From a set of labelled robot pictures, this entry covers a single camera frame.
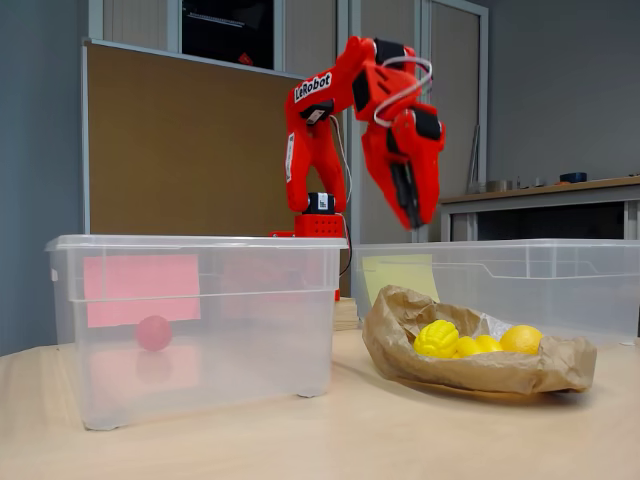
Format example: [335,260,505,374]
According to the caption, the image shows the yellow toy corn cob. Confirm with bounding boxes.
[413,319,460,359]

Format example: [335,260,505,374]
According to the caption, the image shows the yellow toy banana bunch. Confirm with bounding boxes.
[452,334,504,359]

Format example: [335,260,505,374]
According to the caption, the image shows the yellow toy lemon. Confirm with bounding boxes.
[498,324,544,356]

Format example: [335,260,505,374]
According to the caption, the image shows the red tomato toy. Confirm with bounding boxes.
[134,314,174,352]

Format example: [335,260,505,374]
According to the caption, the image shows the clear plastic bin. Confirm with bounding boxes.
[349,238,640,346]
[45,233,349,431]

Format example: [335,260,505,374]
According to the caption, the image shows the leaning metal rods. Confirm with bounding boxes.
[466,124,482,195]

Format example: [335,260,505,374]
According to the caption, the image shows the grey tambour door cabinet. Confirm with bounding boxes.
[348,0,490,245]

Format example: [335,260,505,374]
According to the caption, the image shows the yellow paper note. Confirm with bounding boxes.
[362,253,441,304]

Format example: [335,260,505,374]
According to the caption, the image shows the low sideboard with wooden top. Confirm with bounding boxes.
[438,174,640,244]

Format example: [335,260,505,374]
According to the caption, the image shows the wooden base block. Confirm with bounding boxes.
[333,297,361,332]

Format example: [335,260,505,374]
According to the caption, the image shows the grey open shelf cabinet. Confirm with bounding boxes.
[88,0,350,84]

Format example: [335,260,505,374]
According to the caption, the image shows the crumpled brown paper bag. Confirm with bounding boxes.
[360,284,599,396]

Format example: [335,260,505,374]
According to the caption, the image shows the black appliance with red logo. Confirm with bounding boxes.
[181,0,276,70]

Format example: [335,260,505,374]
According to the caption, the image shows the pink paper note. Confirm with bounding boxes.
[83,254,202,329]

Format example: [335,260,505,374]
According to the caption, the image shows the brown cork pin board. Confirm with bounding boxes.
[82,38,347,236]

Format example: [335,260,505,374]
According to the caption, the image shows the white wrist servo cable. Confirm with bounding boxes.
[372,55,434,126]

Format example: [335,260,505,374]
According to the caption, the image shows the black cable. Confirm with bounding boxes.
[338,214,353,279]

